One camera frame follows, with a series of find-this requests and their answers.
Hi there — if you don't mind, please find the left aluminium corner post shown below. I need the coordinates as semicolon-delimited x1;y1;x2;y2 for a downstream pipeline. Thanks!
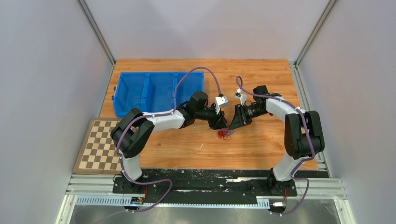
76;0;116;67

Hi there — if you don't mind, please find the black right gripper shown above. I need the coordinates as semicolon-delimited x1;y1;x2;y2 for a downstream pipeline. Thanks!
230;104;269;130

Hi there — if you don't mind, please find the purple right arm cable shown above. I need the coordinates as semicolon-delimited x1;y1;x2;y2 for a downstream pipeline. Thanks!
235;76;310;216

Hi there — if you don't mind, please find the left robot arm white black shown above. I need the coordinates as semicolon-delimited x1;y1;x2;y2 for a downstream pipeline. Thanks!
110;91;229;193

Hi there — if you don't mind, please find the white slotted cable duct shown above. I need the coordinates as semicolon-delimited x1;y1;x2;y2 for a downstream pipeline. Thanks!
74;195;270;209

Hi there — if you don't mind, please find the blue three-compartment plastic bin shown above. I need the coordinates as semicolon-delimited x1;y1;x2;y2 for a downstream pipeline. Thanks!
112;71;187;118

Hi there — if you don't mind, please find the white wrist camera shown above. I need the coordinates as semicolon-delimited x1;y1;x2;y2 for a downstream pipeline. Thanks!
234;89;247;105
214;96;229;114

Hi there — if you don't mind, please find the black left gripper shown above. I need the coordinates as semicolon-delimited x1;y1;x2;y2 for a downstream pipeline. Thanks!
195;105;230;131

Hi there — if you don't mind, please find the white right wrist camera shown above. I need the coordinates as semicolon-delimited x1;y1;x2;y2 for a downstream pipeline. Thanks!
234;89;247;105

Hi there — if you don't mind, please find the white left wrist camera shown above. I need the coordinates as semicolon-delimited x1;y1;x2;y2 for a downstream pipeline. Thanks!
214;96;229;114

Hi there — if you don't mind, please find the aluminium frame rail front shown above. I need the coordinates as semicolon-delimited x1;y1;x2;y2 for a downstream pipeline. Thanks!
66;175;347;200

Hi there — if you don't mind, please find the right aluminium corner post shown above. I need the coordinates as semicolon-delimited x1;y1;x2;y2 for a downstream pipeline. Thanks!
294;0;338;67

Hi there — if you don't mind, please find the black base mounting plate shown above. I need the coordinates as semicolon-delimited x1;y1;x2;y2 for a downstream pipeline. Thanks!
112;168;297;205

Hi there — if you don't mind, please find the red cable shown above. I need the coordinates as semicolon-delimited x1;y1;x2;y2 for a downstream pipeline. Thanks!
215;129;233;141

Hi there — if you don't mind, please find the wooden chessboard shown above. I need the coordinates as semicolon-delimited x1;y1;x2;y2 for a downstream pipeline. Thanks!
73;117;121;175

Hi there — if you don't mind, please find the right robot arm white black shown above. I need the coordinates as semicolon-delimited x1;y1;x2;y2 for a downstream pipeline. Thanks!
229;85;325;195

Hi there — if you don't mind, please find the aluminium corner post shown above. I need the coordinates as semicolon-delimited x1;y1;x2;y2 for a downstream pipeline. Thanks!
76;0;116;67
294;0;338;67

